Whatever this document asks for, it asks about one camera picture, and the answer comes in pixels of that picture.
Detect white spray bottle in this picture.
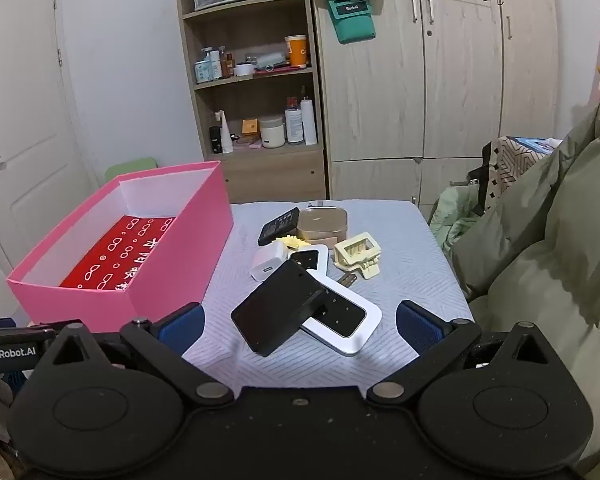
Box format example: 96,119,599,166
220,110,235,155

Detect white door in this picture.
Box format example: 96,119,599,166
0,0,96,321

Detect white portable router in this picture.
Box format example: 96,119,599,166
288,244,330,277
300,270,383,358

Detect black rectangular case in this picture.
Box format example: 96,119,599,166
230,258,326,357

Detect orange paper cup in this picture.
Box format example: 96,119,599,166
285,35,309,67

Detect yellow starfish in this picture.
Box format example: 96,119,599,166
276,234,311,252

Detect black flat device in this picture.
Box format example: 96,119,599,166
257,206,301,247

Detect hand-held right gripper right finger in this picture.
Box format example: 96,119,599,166
367,300,563,408

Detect white charger adapter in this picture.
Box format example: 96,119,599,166
250,241,287,282

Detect white jar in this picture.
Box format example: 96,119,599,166
259,115,286,149

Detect grey hair tool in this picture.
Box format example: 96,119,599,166
254,52,287,71

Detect gold square box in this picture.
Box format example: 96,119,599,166
297,201,350,242

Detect pink cardboard box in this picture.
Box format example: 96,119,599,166
6,161,234,333

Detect light wooden wardrobe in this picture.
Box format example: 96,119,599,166
307,0,563,208

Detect cream plastic frame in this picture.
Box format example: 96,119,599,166
333,231,383,279

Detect red printed paper sheet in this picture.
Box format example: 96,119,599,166
59,215,176,292

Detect wooden shelf unit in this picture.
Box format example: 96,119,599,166
172,0,331,204

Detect light green cloth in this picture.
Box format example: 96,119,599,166
428,181,487,253

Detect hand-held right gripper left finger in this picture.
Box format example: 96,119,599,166
32,302,235,409

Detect white labelled bottle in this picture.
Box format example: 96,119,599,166
285,97,304,145

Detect olive green padded jacket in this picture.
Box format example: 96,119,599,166
452,102,600,476

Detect white tall tube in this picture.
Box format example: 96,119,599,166
301,99,317,146

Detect patterned cloth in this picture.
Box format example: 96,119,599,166
480,135,563,211

